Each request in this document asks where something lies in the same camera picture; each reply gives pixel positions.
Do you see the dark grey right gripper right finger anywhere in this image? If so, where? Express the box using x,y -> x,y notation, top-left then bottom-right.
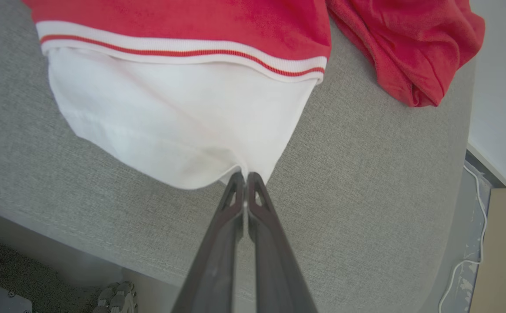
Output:
246,172 -> 319,313

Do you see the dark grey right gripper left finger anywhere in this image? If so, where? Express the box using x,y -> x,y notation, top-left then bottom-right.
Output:
171,172 -> 246,313

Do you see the red Bulls 23 jersey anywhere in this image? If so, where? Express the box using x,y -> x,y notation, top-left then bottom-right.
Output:
22,0 -> 333,190

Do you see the red shorts white side stripe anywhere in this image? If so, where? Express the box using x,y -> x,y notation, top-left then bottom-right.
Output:
326,0 -> 486,108

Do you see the grey fabric sofa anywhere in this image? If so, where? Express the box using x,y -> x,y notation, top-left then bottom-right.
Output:
0,0 -> 477,313

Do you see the dark grey baseboard strip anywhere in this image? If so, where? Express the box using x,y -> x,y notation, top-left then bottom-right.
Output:
465,143 -> 506,188

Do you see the beige wooden panel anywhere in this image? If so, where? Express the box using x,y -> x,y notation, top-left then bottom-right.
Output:
469,188 -> 506,313

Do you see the thin white floor cable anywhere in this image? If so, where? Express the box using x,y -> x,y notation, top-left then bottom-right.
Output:
438,165 -> 489,313

